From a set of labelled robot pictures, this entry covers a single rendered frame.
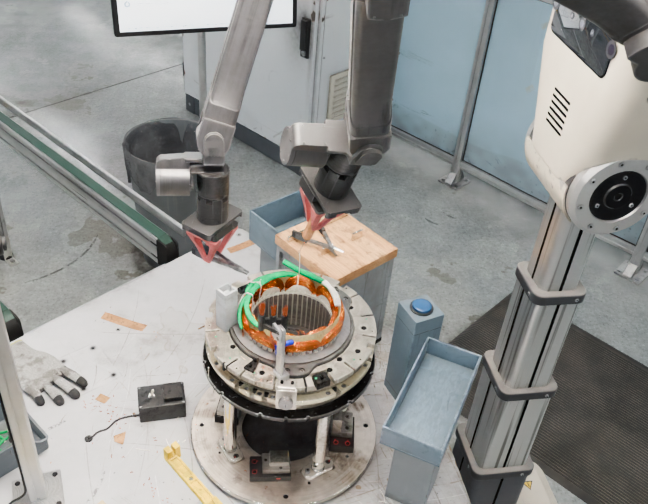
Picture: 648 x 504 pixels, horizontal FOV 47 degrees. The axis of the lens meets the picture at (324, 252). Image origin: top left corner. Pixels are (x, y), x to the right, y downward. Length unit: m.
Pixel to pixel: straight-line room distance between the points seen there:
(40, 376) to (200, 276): 0.49
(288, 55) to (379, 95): 2.74
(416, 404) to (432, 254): 2.11
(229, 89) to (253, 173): 2.62
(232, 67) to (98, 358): 0.82
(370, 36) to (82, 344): 1.22
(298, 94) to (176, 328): 2.04
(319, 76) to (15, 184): 1.55
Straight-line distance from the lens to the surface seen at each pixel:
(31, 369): 1.79
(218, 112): 1.29
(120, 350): 1.83
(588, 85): 1.21
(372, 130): 1.01
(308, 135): 1.07
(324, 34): 3.55
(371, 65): 0.89
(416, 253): 3.45
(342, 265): 1.60
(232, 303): 1.36
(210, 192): 1.33
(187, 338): 1.84
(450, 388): 1.44
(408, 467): 1.48
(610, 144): 1.22
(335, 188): 1.15
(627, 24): 0.92
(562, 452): 2.79
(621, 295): 3.55
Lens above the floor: 2.06
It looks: 38 degrees down
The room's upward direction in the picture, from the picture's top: 5 degrees clockwise
